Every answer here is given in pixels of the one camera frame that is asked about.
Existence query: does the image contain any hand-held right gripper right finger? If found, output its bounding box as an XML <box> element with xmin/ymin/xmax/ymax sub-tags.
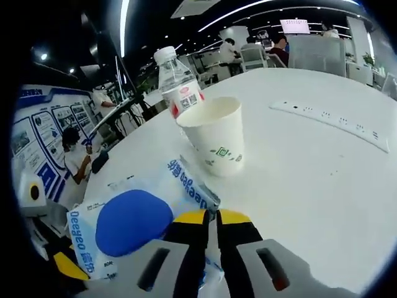
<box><xmin>216</xmin><ymin>209</ymin><xmax>362</xmax><ymax>298</ymax></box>

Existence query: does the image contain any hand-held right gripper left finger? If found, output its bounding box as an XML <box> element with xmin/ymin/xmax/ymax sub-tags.
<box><xmin>76</xmin><ymin>209</ymin><xmax>210</xmax><ymax>298</ymax></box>

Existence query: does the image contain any blue white wipes packet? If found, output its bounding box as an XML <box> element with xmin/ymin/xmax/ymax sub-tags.
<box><xmin>65</xmin><ymin>155</ymin><xmax>226</xmax><ymax>294</ymax></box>

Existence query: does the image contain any white paper cup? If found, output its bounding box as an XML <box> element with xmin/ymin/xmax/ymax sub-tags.
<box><xmin>176</xmin><ymin>96</ymin><xmax>245</xmax><ymax>178</ymax></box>

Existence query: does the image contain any clear plastic water bottle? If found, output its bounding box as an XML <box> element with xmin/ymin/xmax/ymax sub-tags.
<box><xmin>153</xmin><ymin>45</ymin><xmax>206</xmax><ymax>147</ymax></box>

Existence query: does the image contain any dark blue pouch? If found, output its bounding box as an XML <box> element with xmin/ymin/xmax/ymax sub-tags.
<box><xmin>91</xmin><ymin>151</ymin><xmax>110</xmax><ymax>174</ymax></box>

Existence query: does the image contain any black tripod stand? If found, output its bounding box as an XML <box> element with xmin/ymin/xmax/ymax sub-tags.
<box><xmin>113</xmin><ymin>55</ymin><xmax>146</xmax><ymax>131</ymax></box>

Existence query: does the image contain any white built-in power strip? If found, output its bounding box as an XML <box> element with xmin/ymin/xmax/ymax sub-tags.
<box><xmin>268</xmin><ymin>99</ymin><xmax>391</xmax><ymax>153</ymax></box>

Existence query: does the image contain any white office chair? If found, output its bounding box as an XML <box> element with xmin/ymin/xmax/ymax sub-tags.
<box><xmin>240</xmin><ymin>46</ymin><xmax>269</xmax><ymax>73</ymax></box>

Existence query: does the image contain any straight ceiling light strip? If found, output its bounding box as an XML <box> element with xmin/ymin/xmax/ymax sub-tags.
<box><xmin>119</xmin><ymin>0</ymin><xmax>131</xmax><ymax>58</ymax></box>

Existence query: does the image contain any grey mesh office chair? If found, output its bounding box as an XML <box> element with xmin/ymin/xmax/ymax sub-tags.
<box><xmin>287</xmin><ymin>36</ymin><xmax>347</xmax><ymax>78</ymax></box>

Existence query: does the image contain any curved ceiling light strip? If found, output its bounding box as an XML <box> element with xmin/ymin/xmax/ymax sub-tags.
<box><xmin>197</xmin><ymin>0</ymin><xmax>270</xmax><ymax>34</ymax></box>

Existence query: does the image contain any ceiling air conditioner unit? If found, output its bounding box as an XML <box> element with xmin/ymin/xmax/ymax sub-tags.
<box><xmin>170</xmin><ymin>0</ymin><xmax>218</xmax><ymax>19</ymax></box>

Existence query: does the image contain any blue framed wall poster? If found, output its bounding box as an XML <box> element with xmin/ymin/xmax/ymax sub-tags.
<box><xmin>11</xmin><ymin>85</ymin><xmax>94</xmax><ymax>205</ymax></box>

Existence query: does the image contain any wall display screen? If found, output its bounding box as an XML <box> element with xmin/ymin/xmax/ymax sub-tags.
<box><xmin>279</xmin><ymin>19</ymin><xmax>311</xmax><ymax>35</ymax></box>

